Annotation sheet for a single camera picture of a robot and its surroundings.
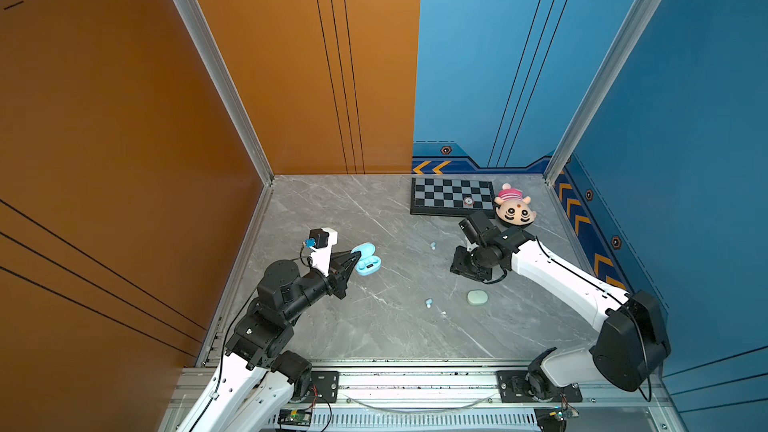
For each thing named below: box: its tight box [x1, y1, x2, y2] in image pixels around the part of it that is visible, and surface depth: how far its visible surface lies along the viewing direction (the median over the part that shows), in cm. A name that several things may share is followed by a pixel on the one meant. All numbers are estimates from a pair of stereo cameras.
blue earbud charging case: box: [350, 242, 382, 277], surface depth 67 cm
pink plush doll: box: [494, 183, 537, 227], surface depth 102 cm
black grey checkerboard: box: [410, 177, 496, 218], surface depth 111 cm
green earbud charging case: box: [467, 289, 489, 306], surface depth 88 cm
